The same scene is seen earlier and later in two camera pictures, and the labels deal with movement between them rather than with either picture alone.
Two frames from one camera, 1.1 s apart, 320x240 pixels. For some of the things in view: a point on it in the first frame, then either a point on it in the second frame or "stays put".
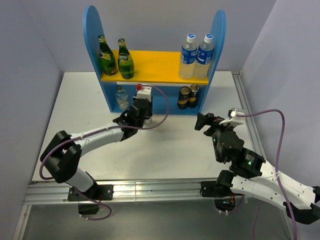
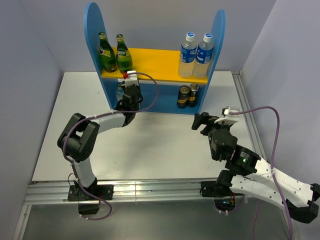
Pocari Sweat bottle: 204,57 stays put
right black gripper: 208,119 stays put
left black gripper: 150,109 -> 138,89
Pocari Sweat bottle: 188,57 stays put
